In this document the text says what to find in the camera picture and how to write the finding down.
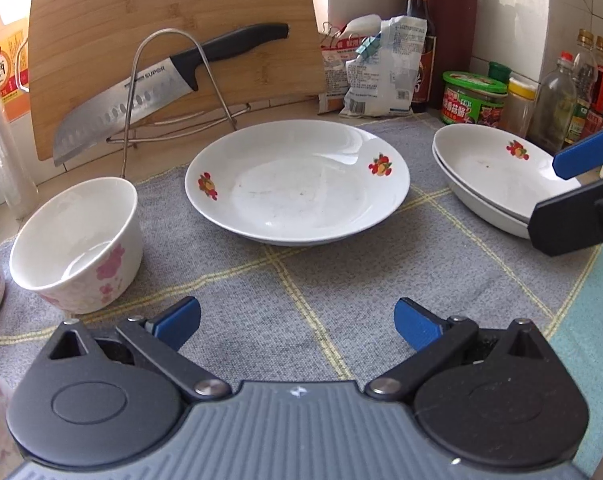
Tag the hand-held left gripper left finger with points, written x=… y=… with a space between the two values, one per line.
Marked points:
x=179 y=320

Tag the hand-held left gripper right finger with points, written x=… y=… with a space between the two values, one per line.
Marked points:
x=415 y=322

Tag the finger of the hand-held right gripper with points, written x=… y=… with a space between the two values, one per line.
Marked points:
x=566 y=225
x=581 y=157

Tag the white plate with pink flower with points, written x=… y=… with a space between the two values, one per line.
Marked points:
x=501 y=225

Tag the white plate with faded print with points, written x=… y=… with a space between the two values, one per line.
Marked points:
x=486 y=175

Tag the white plate with two fruit prints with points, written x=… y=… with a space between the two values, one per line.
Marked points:
x=291 y=185

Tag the red-capped clear bottle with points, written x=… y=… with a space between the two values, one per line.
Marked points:
x=551 y=105

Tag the gold-capped condiment bottle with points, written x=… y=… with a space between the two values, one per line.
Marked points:
x=601 y=90
x=584 y=75

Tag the yellow-lidded jar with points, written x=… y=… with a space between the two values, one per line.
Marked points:
x=519 y=110

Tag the grey and teal checked towel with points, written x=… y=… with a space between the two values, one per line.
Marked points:
x=331 y=270

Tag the green-lidded sauce jar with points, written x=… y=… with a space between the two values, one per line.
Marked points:
x=471 y=105

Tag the dark brown knife block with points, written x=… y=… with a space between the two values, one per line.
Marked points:
x=456 y=35

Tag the dark soy sauce bottle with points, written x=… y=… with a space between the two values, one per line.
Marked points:
x=421 y=85

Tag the white clipped food bag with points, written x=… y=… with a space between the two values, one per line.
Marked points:
x=381 y=75

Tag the clear cling film roll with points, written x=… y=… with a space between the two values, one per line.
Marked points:
x=1 y=160

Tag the red and white food bag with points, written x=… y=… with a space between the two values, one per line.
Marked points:
x=334 y=70

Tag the orange-capped oil bottle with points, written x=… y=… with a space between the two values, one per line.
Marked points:
x=9 y=70

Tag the bamboo cutting board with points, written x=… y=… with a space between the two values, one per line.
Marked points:
x=131 y=10

